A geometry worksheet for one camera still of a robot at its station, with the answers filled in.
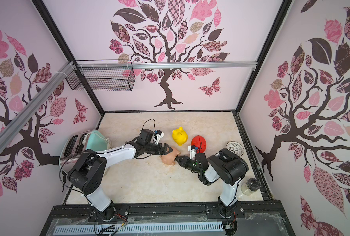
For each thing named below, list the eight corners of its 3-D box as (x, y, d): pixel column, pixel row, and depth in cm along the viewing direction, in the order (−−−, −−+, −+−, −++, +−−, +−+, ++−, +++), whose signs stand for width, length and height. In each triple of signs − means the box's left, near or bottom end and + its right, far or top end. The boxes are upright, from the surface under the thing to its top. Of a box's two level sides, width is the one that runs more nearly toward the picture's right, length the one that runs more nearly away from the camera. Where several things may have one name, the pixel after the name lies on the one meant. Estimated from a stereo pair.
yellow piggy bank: (180, 148, 100) (180, 140, 93) (171, 139, 105) (170, 131, 98) (188, 141, 104) (189, 133, 96) (180, 133, 108) (180, 125, 101)
